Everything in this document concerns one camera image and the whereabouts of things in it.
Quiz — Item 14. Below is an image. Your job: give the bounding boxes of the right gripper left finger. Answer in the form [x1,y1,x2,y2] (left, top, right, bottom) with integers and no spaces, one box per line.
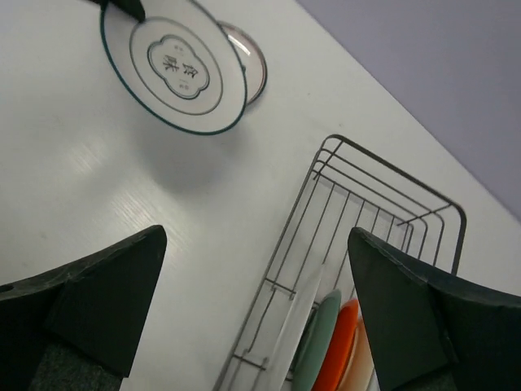
[1,225,167,390]

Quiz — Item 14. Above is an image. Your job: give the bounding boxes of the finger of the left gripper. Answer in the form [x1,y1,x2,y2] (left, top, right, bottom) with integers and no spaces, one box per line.
[92,0,146,21]

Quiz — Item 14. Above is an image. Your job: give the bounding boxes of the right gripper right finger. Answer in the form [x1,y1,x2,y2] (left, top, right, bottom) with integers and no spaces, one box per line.
[348,227,520,390]

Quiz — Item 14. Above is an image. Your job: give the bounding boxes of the white plate green rim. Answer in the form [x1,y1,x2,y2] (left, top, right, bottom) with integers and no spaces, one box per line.
[100,1,247,135]

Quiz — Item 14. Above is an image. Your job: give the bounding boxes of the white plate red characters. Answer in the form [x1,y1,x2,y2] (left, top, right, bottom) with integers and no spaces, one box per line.
[218,21,268,105]

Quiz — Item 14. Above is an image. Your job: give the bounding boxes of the pink plate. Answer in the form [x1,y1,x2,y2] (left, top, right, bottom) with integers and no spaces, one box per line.
[337,318,374,391]

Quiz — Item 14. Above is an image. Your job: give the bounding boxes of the orange plate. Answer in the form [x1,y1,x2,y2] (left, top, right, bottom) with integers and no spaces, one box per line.
[312,299,359,391]

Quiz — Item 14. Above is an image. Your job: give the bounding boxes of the metal wire dish rack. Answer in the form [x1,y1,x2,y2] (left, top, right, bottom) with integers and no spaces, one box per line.
[213,134,467,390]

